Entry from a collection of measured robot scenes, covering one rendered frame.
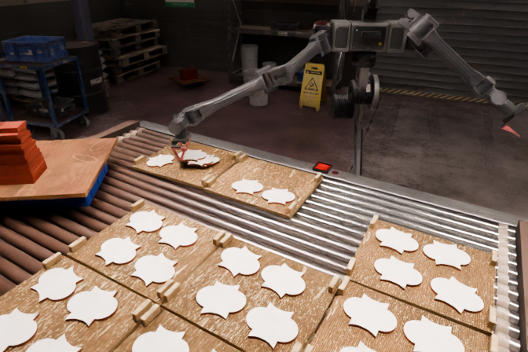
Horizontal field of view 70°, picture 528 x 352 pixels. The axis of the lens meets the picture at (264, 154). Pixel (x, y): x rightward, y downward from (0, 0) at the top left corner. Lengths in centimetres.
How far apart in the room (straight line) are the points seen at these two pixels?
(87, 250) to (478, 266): 128
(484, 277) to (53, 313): 127
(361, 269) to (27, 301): 99
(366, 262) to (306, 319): 31
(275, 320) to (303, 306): 10
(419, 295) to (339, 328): 28
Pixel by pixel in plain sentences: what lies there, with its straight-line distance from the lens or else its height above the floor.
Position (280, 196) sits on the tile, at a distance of 157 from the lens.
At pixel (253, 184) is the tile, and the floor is 95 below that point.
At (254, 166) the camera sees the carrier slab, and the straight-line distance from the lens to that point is 181.
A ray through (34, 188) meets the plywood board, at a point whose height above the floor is 104.
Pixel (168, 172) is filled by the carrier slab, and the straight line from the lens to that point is 181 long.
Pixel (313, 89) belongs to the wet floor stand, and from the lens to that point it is 526.
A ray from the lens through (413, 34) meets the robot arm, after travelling 173.
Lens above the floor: 180
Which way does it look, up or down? 27 degrees down
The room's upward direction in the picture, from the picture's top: straight up
